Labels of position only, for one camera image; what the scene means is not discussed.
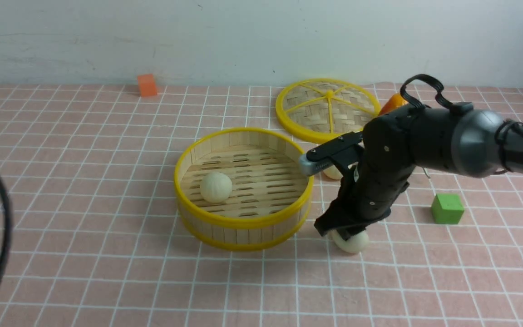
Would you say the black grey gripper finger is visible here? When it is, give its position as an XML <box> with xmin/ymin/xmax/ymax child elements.
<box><xmin>299</xmin><ymin>132</ymin><xmax>365</xmax><ymax>177</ymax></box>

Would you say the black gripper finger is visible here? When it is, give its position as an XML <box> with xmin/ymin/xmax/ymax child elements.
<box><xmin>314</xmin><ymin>204</ymin><xmax>391</xmax><ymax>240</ymax></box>

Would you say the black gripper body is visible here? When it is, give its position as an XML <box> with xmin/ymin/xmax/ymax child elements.
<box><xmin>334</xmin><ymin>106</ymin><xmax>419</xmax><ymax>209</ymax></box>

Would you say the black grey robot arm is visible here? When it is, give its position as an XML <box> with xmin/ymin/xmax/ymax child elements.
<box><xmin>299</xmin><ymin>102</ymin><xmax>523</xmax><ymax>240</ymax></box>

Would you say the yellow rimmed woven steamer lid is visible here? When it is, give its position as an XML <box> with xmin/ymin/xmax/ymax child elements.
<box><xmin>275</xmin><ymin>78</ymin><xmax>381</xmax><ymax>144</ymax></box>

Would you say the yellow rimmed bamboo steamer tray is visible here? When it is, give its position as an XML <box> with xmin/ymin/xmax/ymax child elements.
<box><xmin>173</xmin><ymin>128</ymin><xmax>314</xmax><ymax>251</ymax></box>

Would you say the orange yellow toy pear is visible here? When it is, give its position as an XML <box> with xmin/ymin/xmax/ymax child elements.
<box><xmin>378</xmin><ymin>93</ymin><xmax>408</xmax><ymax>116</ymax></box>

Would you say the green cube block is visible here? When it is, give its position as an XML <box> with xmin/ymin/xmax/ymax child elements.
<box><xmin>430</xmin><ymin>193</ymin><xmax>465</xmax><ymax>225</ymax></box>

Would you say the orange cube block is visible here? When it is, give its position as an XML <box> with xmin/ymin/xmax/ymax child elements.
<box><xmin>137</xmin><ymin>73</ymin><xmax>158</xmax><ymax>98</ymax></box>

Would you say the pink checkered tablecloth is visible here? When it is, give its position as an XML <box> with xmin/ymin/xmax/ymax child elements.
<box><xmin>0</xmin><ymin>84</ymin><xmax>523</xmax><ymax>327</ymax></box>

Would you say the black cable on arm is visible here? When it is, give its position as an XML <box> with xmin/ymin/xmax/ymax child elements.
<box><xmin>400</xmin><ymin>74</ymin><xmax>523</xmax><ymax>178</ymax></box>

